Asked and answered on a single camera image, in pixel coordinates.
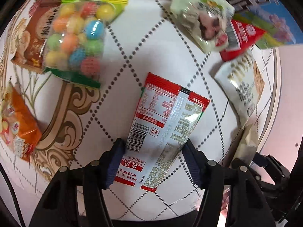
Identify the orange panda packet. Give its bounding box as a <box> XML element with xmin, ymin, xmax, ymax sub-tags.
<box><xmin>1</xmin><ymin>82</ymin><xmax>42</xmax><ymax>162</ymax></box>

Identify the colourful candy balls bag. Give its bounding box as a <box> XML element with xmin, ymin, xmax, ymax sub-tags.
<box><xmin>43</xmin><ymin>0</ymin><xmax>129</xmax><ymax>89</ymax></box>

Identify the brown pastry packet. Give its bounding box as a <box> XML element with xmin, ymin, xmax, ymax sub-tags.
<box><xmin>12</xmin><ymin>1</ymin><xmax>60</xmax><ymax>74</ymax></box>

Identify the small red packet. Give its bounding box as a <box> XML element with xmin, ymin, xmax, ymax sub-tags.
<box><xmin>220</xmin><ymin>19</ymin><xmax>266</xmax><ymax>62</ymax></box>

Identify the clear cake packet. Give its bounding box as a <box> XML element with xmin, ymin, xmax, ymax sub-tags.
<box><xmin>229</xmin><ymin>124</ymin><xmax>258</xmax><ymax>168</ymax></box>

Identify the white quilted bed cover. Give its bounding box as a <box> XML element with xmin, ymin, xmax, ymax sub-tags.
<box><xmin>1</xmin><ymin>0</ymin><xmax>241</xmax><ymax>223</ymax></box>

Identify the red white barcode packet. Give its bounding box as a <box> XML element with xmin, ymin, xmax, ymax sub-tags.
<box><xmin>115</xmin><ymin>73</ymin><xmax>210</xmax><ymax>192</ymax></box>

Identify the white green cartoon packet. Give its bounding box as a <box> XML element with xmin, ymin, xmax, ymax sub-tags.
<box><xmin>170</xmin><ymin>0</ymin><xmax>235</xmax><ymax>53</ymax></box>

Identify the white oat cookie packet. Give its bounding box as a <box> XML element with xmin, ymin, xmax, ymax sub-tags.
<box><xmin>215</xmin><ymin>50</ymin><xmax>265</xmax><ymax>127</ymax></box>

